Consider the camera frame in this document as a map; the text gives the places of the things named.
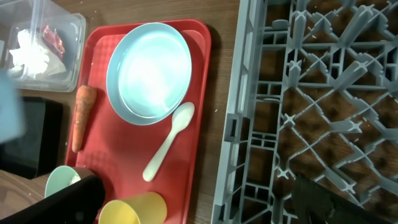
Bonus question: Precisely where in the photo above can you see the white plastic spoon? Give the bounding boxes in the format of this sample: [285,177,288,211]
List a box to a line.
[142,102,195,182]

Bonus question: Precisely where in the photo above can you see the yellow plastic cup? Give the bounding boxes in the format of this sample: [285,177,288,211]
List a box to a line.
[98,192,167,224]

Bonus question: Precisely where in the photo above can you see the red snack wrapper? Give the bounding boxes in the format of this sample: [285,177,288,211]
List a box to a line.
[40,24,65,60]

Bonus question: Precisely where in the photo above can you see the clear plastic bin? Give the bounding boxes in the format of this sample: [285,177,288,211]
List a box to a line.
[1,0,86,92]

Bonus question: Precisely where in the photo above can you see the grey dishwasher rack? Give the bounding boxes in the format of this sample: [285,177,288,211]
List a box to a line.
[211,0,397,223]

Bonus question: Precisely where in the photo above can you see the black waste tray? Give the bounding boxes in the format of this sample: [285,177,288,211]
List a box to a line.
[1,96,63,179]

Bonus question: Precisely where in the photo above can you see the green bowl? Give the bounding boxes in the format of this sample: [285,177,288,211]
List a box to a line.
[44,166,94,198]

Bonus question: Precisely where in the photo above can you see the red plastic tray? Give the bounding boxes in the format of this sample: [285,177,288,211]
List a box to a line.
[65,19,211,223]

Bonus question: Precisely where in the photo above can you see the light blue bowl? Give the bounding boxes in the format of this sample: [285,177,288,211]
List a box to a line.
[1,69,25,144]

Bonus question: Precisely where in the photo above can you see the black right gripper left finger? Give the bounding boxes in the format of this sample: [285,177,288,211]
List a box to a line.
[1,175,105,224]

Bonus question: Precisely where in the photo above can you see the light blue plate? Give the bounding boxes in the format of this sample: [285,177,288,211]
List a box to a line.
[106,22,193,126]

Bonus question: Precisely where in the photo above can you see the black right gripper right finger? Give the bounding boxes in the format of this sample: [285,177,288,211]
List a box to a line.
[292,175,390,224]

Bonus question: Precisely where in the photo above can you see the white napkin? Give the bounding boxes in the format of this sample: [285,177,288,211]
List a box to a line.
[9,29,67,80]

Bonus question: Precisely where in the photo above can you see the orange carrot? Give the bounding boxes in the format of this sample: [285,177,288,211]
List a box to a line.
[72,85,96,152]

